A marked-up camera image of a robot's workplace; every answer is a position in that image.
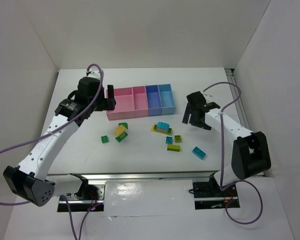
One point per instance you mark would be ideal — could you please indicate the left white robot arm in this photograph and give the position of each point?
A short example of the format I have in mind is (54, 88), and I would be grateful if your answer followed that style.
(28, 179)

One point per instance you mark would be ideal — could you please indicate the dark blue container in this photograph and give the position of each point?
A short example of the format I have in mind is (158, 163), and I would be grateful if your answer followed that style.
(153, 100)

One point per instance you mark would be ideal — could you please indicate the small cyan lego brick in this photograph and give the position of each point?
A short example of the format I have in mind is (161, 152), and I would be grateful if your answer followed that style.
(169, 140)

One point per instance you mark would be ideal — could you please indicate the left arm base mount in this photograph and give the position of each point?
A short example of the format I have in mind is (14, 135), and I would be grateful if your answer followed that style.
(89, 195)

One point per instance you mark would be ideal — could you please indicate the cyan long lego brick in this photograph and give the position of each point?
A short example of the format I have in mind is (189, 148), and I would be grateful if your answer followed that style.
(199, 153)

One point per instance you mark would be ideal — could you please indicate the aluminium rail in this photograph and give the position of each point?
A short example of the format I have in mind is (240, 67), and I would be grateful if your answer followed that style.
(243, 120)
(147, 176)

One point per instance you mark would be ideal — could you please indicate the small pink container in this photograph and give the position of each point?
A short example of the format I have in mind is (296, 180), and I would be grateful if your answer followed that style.
(140, 102)

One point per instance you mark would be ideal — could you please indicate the yellow lego brick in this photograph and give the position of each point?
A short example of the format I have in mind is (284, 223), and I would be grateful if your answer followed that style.
(119, 130)

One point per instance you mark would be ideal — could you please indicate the aluminium rail front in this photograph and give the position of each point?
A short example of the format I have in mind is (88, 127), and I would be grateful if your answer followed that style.
(147, 176)

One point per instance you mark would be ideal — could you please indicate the long lime lego brick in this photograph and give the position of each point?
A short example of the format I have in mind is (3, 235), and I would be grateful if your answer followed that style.
(173, 148)

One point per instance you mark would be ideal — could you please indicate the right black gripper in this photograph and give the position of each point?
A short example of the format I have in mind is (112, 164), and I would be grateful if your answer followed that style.
(195, 114)

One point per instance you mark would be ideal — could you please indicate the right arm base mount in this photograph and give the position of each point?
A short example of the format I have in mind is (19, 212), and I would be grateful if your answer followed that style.
(205, 198)

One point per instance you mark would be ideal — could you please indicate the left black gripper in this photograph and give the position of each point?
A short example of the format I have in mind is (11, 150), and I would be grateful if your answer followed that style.
(109, 100)

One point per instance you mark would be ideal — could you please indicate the light blue container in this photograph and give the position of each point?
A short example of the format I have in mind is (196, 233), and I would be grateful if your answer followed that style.
(167, 99)

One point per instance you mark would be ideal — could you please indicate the large pink container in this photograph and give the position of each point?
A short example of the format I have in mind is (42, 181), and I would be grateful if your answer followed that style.
(125, 105)

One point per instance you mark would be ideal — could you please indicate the yellow lego plate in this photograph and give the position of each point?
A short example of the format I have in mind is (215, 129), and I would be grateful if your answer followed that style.
(154, 129)

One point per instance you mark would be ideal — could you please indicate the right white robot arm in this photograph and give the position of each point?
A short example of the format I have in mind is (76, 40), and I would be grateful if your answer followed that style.
(250, 153)

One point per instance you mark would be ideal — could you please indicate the small green lego brick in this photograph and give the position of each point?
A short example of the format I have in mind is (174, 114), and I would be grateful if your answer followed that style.
(104, 139)

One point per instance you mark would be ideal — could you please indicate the small olive lego brick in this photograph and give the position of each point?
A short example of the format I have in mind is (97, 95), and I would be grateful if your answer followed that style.
(177, 139)

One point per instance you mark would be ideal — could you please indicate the cyan lego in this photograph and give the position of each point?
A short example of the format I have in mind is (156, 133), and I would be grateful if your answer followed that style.
(162, 126)

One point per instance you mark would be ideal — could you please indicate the aluminium rail right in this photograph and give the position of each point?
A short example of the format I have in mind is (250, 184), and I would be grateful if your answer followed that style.
(243, 120)

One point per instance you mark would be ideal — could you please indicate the dark green curved lego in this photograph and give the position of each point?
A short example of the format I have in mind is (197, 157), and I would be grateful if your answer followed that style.
(125, 124)

